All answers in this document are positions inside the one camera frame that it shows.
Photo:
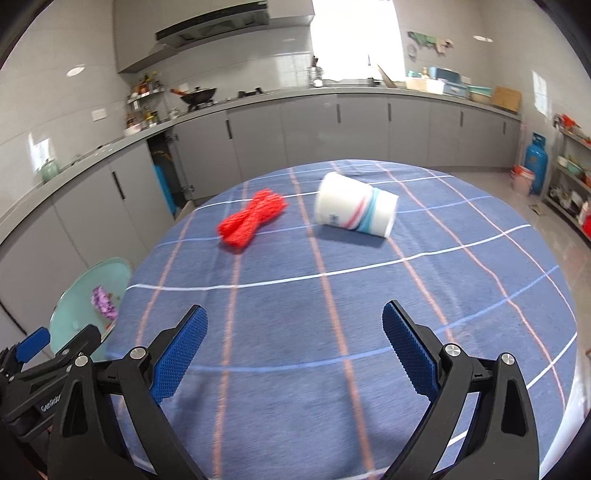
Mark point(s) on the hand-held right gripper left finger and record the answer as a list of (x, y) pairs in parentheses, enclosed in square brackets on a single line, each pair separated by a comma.
[(180, 360)]

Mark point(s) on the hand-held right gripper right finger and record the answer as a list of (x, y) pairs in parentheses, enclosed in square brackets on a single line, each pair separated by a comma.
[(411, 355)]

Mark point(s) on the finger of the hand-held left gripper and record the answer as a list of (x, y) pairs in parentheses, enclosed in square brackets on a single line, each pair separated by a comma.
[(83, 344), (31, 345)]

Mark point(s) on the purple wrapper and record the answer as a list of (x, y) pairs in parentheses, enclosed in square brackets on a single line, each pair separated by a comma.
[(104, 302)]

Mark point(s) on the teal enamel basin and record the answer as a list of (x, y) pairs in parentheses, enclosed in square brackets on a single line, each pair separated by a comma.
[(78, 295)]

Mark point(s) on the red mesh net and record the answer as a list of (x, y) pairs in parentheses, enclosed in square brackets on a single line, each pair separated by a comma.
[(249, 219)]

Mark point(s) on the white paper cup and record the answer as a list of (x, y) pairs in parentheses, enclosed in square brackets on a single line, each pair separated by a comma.
[(351, 203)]

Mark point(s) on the blue plaid tablecloth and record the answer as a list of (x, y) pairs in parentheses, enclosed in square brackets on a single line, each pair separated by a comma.
[(323, 286)]

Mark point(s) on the blue plastic container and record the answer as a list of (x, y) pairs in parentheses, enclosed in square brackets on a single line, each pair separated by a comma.
[(165, 189)]

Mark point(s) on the teal ceramic teapot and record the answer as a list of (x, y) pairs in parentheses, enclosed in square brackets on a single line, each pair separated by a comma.
[(48, 171)]

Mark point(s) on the pink plastic bucket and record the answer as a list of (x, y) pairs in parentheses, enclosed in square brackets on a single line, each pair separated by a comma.
[(522, 181)]

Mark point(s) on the blue gas cylinder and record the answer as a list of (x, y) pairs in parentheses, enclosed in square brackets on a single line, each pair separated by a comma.
[(537, 161)]

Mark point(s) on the metal shelf rack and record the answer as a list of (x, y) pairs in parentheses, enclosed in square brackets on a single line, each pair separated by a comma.
[(570, 184)]

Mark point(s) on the metal spice rack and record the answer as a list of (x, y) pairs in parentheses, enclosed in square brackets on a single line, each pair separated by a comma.
[(145, 106)]

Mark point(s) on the grey kitchen counter cabinets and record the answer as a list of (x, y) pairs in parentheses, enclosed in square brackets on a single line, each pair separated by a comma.
[(277, 124)]

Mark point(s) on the black wok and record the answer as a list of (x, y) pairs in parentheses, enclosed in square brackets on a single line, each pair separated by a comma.
[(198, 96)]

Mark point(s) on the teal plastic basin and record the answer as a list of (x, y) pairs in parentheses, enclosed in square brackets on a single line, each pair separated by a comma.
[(480, 94)]

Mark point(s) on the white plastic tray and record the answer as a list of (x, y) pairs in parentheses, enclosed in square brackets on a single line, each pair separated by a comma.
[(422, 84)]

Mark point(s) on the cardboard box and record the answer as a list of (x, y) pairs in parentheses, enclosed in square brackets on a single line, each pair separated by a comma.
[(505, 99)]

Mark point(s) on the wooden cutting board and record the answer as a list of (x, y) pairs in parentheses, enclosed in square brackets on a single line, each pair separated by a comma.
[(387, 77)]

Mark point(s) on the blue storage box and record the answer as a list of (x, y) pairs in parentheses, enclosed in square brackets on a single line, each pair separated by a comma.
[(450, 78)]

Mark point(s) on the metal utensil holder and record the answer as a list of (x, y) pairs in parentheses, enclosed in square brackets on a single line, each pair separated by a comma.
[(315, 74)]

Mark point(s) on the bright window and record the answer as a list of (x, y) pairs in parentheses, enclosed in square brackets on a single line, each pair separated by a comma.
[(351, 41)]

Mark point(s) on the grey range hood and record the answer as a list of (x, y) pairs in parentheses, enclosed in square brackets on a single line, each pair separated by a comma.
[(221, 25)]

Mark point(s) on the white wall socket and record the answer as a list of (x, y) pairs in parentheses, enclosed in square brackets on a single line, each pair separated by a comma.
[(99, 114)]

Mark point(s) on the grey wall cabinet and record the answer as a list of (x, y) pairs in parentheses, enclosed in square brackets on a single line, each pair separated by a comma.
[(138, 37)]

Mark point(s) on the green wall hook rack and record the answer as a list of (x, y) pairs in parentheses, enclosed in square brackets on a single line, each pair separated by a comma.
[(429, 40)]

